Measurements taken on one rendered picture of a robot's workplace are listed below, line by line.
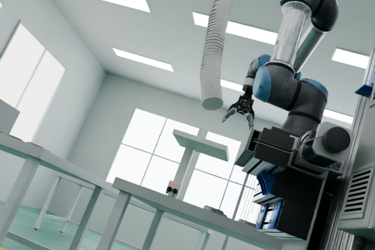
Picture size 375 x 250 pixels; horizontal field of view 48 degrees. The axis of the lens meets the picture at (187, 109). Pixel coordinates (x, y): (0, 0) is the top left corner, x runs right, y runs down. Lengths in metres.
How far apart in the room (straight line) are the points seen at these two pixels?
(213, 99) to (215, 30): 0.65
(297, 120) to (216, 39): 2.06
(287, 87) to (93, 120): 8.28
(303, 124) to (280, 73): 0.19
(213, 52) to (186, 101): 5.88
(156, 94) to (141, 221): 2.76
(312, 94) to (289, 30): 0.26
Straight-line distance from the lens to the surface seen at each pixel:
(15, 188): 2.16
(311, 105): 1.50
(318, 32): 1.82
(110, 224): 2.05
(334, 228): 1.28
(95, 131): 9.49
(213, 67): 3.30
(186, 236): 8.66
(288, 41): 1.59
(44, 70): 7.75
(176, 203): 1.95
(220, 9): 3.60
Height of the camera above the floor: 0.63
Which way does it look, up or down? 15 degrees up
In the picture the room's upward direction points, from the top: 21 degrees clockwise
